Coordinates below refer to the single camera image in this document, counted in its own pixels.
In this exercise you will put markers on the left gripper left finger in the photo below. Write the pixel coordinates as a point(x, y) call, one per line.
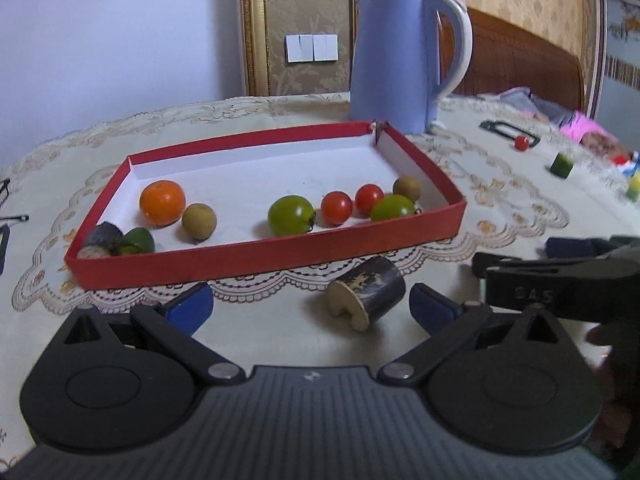
point(168, 329)

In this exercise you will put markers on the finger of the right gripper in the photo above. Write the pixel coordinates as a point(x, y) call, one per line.
point(564, 247)
point(483, 264)

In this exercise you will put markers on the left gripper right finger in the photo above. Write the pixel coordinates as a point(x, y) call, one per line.
point(450, 327)

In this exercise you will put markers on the dark sugarcane piece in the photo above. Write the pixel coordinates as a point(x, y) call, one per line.
point(101, 242)
point(366, 293)

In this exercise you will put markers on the green lime wedge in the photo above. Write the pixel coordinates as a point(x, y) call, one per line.
point(135, 242)

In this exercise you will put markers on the green tomato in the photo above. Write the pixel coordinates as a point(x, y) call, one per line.
point(392, 207)
point(291, 215)

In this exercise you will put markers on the brown longan fruit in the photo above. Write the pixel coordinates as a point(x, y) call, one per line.
point(407, 186)

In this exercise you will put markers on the tan longan fruit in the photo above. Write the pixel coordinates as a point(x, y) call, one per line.
point(199, 221)

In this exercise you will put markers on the orange tangerine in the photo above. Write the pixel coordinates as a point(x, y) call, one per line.
point(162, 203)

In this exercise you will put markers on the green cucumber piece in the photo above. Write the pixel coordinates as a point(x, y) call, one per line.
point(562, 165)

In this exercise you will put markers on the yellow green toy piece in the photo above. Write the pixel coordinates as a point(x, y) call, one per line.
point(633, 190)

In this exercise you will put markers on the small red cherry tomato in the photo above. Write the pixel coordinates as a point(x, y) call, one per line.
point(521, 143)

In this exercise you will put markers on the pink bedding clothes pile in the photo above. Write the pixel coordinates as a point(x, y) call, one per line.
point(573, 124)

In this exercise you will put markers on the red shallow box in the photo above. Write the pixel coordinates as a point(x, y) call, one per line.
point(266, 189)

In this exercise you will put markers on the wardrobe sliding door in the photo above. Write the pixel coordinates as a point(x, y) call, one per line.
point(618, 103)

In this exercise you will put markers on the black eyeglasses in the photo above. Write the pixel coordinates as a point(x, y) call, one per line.
point(6, 197)

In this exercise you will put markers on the wooden headboard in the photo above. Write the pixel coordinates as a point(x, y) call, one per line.
point(506, 56)

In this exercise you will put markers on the blue electric kettle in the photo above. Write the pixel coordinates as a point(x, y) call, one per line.
point(395, 74)

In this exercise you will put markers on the black rectangular frame right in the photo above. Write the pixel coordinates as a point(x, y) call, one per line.
point(509, 131)

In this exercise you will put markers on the black rectangular frame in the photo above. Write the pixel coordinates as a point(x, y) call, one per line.
point(509, 131)
point(4, 242)

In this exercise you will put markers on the black rectangular frame left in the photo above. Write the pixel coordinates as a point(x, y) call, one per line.
point(4, 242)

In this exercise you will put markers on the white wall switch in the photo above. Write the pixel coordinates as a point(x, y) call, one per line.
point(321, 48)

